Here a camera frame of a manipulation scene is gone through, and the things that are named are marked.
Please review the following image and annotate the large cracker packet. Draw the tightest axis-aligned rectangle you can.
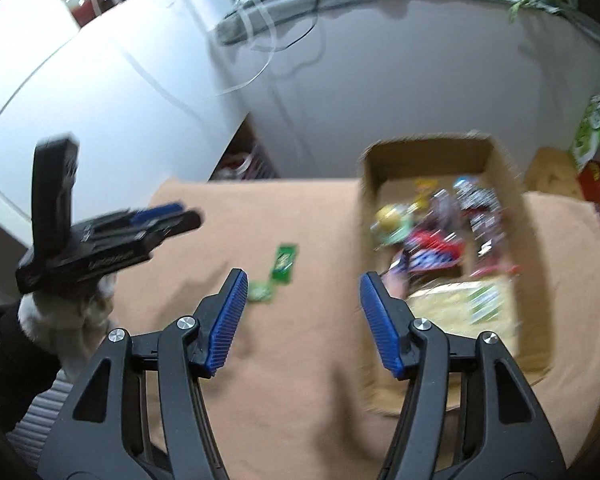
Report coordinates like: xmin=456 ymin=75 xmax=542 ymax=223
xmin=407 ymin=278 xmax=519 ymax=344

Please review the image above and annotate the small green candy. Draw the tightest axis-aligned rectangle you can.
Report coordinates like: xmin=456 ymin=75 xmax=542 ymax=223
xmin=248 ymin=281 xmax=274 ymax=304

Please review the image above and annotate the green gum packet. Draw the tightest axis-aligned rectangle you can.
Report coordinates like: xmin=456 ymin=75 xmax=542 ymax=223
xmin=271 ymin=244 xmax=298 ymax=284

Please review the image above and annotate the Snickers bar blue label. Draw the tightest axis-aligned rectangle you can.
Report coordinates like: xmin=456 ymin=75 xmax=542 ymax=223
xmin=398 ymin=230 xmax=465 ymax=273

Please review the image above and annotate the brown cardboard box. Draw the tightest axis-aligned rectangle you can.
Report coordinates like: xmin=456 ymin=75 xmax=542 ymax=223
xmin=360 ymin=132 xmax=554 ymax=385

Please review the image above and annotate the yellow ball jelly cup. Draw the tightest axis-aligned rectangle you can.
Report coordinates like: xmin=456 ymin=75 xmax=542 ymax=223
xmin=370 ymin=203 xmax=417 ymax=247

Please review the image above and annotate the black white candy packet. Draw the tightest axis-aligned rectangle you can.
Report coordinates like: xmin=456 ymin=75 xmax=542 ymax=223
xmin=457 ymin=186 xmax=502 ymax=222

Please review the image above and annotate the yellow candy packet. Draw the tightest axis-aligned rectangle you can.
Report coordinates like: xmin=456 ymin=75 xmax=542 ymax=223
xmin=413 ymin=178 xmax=438 ymax=210

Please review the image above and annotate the brown pink chocolate bar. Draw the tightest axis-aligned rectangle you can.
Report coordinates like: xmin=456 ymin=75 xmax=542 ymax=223
xmin=381 ymin=249 xmax=411 ymax=299

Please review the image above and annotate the red dried fruit packet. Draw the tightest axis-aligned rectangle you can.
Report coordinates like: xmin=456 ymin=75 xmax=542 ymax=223
xmin=469 ymin=212 xmax=520 ymax=278

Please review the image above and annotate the clear red nut packet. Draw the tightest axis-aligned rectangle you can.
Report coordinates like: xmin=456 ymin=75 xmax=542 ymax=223
xmin=430 ymin=188 xmax=460 ymax=233

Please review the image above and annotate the orange green jelly packet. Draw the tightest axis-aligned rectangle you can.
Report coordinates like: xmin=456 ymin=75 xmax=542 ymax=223
xmin=453 ymin=176 xmax=481 ymax=200

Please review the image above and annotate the left white gloved hand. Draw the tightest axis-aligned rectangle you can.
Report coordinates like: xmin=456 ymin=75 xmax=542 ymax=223
xmin=18 ymin=274 xmax=117 ymax=382

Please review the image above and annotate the beige table cloth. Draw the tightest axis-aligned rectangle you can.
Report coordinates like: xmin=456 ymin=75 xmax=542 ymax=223
xmin=114 ymin=180 xmax=600 ymax=479

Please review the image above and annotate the red white jar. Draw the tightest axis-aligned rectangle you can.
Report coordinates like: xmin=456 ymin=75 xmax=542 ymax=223
xmin=64 ymin=0 xmax=96 ymax=27

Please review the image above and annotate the green juice carton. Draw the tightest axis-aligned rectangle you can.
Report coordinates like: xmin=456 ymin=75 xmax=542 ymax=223
xmin=569 ymin=94 xmax=600 ymax=172

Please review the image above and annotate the white cable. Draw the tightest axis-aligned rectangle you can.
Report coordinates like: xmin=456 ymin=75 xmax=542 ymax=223
xmin=124 ymin=0 xmax=276 ymax=111

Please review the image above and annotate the black cable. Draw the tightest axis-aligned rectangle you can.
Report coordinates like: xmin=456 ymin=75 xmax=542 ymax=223
xmin=249 ymin=0 xmax=342 ymax=57

